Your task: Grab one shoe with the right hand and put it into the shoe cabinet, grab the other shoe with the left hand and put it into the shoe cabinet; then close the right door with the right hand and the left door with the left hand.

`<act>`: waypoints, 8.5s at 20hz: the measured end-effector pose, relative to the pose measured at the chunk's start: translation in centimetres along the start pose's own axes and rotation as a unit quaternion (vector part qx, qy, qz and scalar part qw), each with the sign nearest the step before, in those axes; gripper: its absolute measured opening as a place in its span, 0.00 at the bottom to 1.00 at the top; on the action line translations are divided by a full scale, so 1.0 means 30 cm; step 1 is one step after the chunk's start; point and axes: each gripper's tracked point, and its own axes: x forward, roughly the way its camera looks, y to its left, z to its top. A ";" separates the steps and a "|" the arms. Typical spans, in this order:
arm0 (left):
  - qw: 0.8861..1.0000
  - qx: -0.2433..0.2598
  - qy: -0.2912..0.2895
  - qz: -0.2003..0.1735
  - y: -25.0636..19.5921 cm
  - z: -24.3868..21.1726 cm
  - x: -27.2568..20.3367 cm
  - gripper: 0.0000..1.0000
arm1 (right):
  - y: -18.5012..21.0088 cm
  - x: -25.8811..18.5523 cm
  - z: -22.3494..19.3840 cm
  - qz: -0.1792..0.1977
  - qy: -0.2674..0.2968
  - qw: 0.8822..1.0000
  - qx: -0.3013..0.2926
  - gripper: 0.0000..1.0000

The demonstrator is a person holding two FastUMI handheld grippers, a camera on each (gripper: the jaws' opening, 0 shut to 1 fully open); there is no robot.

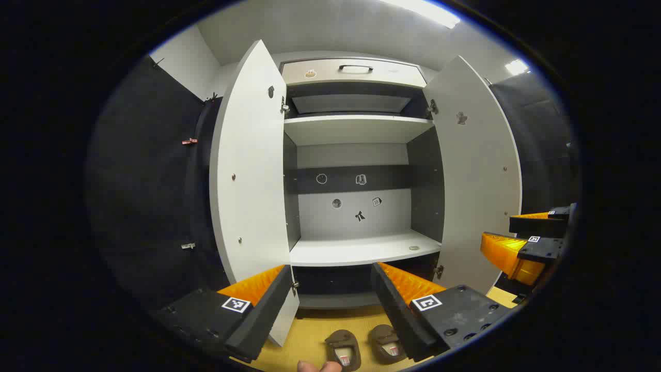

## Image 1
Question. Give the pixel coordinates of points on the brown fuzzy shoe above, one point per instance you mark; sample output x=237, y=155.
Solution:
x=384, y=343
x=343, y=351

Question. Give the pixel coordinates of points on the white shoe cabinet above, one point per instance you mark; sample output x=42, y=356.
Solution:
x=351, y=129

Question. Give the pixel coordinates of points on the ceiling light strip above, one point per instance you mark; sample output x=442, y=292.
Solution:
x=428, y=13

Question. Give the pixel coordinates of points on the red clip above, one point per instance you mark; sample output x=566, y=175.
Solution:
x=189, y=141

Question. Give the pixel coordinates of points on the ceiling light panel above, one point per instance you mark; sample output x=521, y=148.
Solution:
x=516, y=66

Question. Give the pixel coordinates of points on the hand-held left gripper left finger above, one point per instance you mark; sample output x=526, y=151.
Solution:
x=263, y=315

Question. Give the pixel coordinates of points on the black backdrop cloth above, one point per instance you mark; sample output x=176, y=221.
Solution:
x=144, y=181

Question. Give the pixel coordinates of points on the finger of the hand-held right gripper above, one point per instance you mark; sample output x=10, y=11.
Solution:
x=542, y=249
x=537, y=227

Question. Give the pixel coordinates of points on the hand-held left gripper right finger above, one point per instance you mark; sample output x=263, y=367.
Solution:
x=397, y=315

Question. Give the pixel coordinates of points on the white cabinet drawer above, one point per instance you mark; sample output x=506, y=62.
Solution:
x=392, y=73

